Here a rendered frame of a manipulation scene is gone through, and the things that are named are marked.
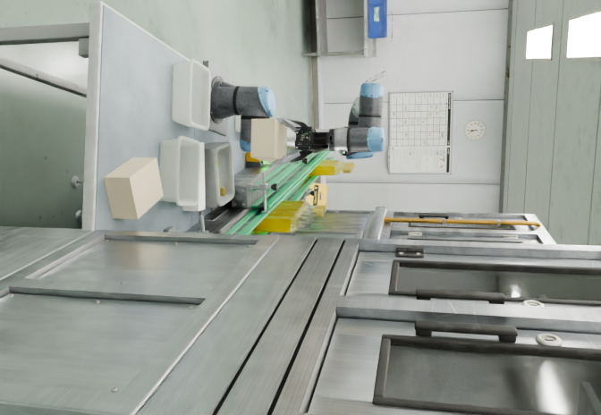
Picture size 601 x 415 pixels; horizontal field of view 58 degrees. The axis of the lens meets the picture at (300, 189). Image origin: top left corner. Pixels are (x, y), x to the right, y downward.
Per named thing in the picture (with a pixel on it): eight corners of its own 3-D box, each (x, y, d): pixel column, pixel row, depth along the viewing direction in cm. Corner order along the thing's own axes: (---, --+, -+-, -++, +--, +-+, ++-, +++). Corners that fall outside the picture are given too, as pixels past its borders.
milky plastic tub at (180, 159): (151, 205, 172) (177, 206, 170) (154, 134, 173) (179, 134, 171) (175, 206, 189) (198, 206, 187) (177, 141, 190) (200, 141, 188)
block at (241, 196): (231, 208, 221) (247, 208, 220) (229, 186, 219) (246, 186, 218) (233, 206, 225) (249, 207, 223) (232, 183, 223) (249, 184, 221)
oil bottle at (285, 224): (246, 231, 220) (297, 232, 216) (245, 217, 219) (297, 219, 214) (250, 227, 226) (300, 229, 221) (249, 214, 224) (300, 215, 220)
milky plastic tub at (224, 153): (198, 207, 204) (220, 207, 202) (193, 148, 199) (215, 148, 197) (215, 196, 220) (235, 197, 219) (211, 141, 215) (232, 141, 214)
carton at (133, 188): (103, 177, 143) (129, 177, 142) (132, 157, 158) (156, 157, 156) (113, 218, 148) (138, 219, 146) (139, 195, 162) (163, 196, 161)
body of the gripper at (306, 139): (292, 125, 168) (332, 125, 165) (299, 130, 176) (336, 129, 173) (292, 150, 167) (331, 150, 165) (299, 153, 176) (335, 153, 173)
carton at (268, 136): (251, 118, 170) (275, 118, 168) (266, 126, 185) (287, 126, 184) (250, 156, 169) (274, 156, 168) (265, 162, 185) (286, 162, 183)
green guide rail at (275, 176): (249, 190, 223) (268, 190, 221) (249, 188, 223) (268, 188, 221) (323, 135, 389) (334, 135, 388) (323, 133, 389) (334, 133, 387)
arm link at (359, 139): (385, 152, 171) (383, 152, 163) (350, 152, 174) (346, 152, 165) (385, 127, 171) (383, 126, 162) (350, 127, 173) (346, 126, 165)
